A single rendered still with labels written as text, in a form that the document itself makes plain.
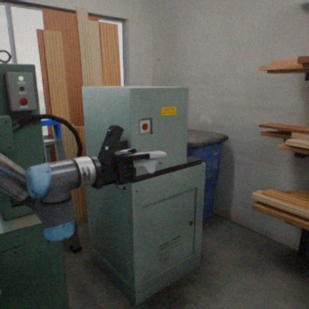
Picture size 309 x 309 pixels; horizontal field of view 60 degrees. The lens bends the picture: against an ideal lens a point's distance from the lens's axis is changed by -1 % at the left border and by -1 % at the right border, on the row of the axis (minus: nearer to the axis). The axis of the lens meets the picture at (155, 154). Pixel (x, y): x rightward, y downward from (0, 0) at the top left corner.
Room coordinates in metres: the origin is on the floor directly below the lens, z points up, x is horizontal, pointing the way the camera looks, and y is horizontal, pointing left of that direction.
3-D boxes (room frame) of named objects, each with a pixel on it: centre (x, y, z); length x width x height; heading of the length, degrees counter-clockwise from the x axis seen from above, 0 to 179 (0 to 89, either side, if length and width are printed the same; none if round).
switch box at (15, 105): (1.19, 0.58, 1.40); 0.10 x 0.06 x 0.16; 126
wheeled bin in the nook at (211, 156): (2.60, -0.32, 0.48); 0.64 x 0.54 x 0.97; 42
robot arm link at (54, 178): (0.60, 0.24, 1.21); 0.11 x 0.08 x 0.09; 129
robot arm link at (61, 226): (0.61, 0.25, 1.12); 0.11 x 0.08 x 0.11; 39
